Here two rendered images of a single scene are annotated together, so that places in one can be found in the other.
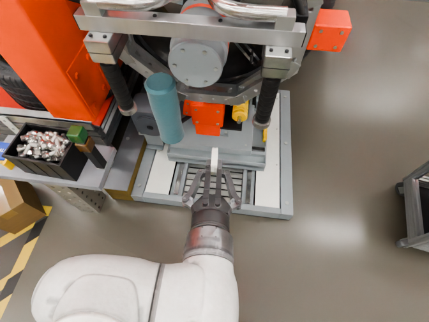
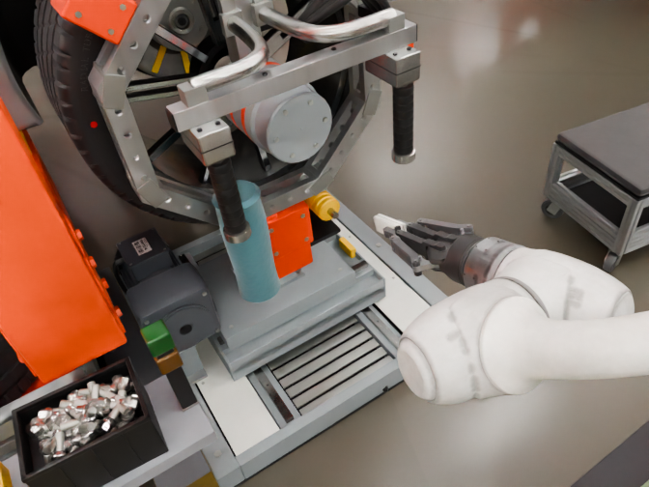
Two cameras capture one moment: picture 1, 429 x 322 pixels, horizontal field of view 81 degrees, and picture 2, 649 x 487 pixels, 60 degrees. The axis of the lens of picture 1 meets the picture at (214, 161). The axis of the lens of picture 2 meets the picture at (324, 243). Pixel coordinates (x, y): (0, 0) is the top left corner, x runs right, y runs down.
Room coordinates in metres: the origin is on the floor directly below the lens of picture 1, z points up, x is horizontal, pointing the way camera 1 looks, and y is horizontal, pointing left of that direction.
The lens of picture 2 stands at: (-0.22, 0.51, 1.35)
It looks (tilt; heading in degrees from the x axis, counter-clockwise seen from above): 42 degrees down; 326
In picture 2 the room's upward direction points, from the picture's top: 8 degrees counter-clockwise
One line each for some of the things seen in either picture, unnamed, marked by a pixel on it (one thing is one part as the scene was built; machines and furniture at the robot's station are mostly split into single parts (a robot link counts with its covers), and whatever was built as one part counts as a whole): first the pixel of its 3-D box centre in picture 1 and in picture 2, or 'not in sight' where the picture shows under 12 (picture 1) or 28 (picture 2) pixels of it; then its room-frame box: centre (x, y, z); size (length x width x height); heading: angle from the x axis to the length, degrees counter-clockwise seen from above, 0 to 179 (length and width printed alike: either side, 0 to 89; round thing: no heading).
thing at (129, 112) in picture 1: (119, 86); (228, 197); (0.44, 0.22, 0.83); 0.04 x 0.04 x 0.16
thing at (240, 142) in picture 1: (214, 110); (261, 246); (0.82, 0.00, 0.32); 0.40 x 0.30 x 0.28; 83
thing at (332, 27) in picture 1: (326, 30); not in sight; (0.62, -0.29, 0.85); 0.09 x 0.08 x 0.07; 83
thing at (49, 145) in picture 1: (50, 151); (91, 429); (0.46, 0.56, 0.51); 0.20 x 0.14 x 0.13; 79
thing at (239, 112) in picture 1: (241, 93); (303, 186); (0.74, -0.11, 0.51); 0.29 x 0.06 x 0.06; 173
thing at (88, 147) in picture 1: (85, 144); (166, 356); (0.44, 0.40, 0.59); 0.04 x 0.04 x 0.04; 83
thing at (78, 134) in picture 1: (77, 134); (157, 337); (0.44, 0.40, 0.64); 0.04 x 0.04 x 0.04; 83
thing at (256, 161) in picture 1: (219, 133); (281, 289); (0.82, -0.03, 0.13); 0.50 x 0.36 x 0.10; 83
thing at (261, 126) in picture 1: (266, 100); (403, 120); (0.40, -0.12, 0.83); 0.04 x 0.04 x 0.16
